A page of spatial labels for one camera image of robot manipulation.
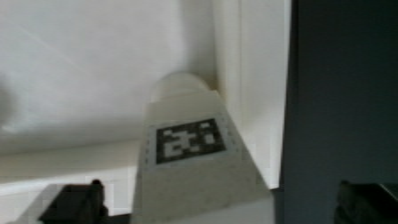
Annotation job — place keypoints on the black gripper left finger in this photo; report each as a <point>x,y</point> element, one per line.
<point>68,204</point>

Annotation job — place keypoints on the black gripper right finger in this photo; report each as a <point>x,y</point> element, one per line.
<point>367,203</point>

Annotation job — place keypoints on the white table leg with tag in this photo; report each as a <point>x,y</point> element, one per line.
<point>200,186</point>

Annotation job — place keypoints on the white square tabletop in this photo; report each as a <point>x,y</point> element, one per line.
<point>90,49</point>

